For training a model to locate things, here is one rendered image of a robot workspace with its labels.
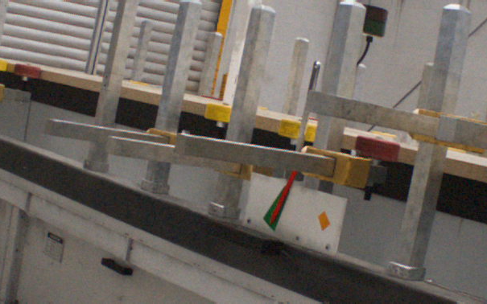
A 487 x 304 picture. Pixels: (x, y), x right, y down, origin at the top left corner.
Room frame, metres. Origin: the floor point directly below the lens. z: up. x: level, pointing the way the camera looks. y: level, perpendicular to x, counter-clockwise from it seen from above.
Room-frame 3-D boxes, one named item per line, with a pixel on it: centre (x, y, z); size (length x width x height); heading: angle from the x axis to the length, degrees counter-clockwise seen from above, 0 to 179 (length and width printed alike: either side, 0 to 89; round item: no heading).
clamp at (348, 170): (1.87, -0.17, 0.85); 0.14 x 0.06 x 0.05; 38
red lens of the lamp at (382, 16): (1.92, -0.19, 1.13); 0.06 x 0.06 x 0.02
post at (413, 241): (1.69, -0.30, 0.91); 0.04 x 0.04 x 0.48; 38
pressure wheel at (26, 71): (3.11, 0.66, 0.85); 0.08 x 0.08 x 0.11
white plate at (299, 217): (1.90, -0.11, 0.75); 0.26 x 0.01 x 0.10; 38
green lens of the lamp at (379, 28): (1.92, -0.19, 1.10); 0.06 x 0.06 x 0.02
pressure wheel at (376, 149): (1.91, -0.24, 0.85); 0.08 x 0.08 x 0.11
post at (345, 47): (1.89, -0.15, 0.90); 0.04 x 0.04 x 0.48; 38
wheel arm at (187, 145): (1.79, -0.08, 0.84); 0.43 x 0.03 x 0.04; 128
